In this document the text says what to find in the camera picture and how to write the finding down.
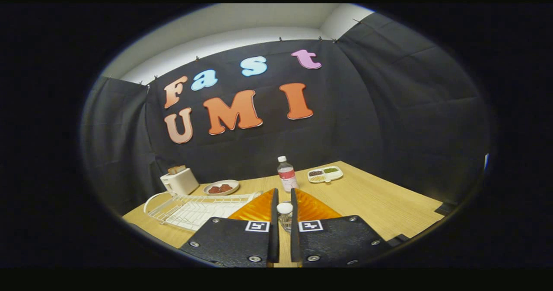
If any clear plastic water bottle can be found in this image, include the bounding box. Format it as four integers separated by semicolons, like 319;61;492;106
277;156;299;193

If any beige plate with meat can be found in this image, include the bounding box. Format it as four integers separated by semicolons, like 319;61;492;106
203;179;240;196

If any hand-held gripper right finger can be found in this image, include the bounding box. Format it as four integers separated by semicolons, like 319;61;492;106
290;188;391;268

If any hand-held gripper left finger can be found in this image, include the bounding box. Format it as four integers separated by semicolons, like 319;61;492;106
179;188;280;268

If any white wire dish rack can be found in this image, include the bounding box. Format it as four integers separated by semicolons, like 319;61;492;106
143;190;263;232

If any white toaster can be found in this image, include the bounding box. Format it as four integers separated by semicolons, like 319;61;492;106
160;168;200;196

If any white divided snack tray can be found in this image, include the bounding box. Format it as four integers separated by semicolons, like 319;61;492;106
307;166;344;183

